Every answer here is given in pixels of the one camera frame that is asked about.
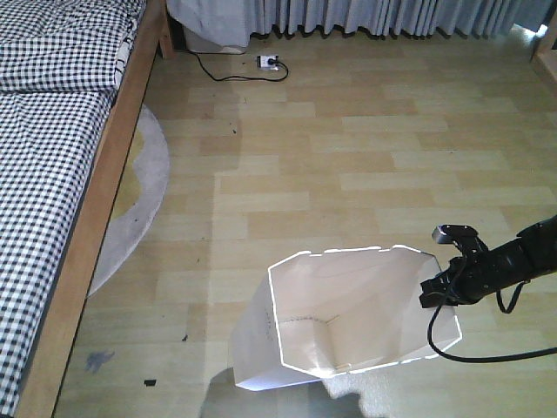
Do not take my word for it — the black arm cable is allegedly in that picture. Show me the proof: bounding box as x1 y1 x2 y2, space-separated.
426 278 557 363

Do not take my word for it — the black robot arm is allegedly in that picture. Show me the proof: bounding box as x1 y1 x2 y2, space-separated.
419 217 556 308

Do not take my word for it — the white plastic trash bin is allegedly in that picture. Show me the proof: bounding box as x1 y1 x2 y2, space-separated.
230 245 462 391

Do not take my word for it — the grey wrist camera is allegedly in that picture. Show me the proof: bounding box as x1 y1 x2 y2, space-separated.
432 224 480 249

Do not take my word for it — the floor power outlet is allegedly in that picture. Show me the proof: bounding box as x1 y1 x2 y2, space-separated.
256 55 279 71

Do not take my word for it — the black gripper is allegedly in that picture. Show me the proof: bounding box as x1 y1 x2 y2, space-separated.
419 253 505 307

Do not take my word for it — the wooden bed frame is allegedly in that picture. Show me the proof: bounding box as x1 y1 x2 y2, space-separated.
14 1 174 417

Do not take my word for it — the grey round rug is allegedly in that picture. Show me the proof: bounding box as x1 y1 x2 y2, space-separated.
88 105 171 295

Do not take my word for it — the light grey curtain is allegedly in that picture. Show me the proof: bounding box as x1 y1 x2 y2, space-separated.
166 0 553 47

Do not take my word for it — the black white checkered bedding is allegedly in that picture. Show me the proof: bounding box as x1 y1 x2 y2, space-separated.
1 1 146 417

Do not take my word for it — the black power cord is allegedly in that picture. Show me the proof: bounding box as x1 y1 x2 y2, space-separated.
186 48 290 84

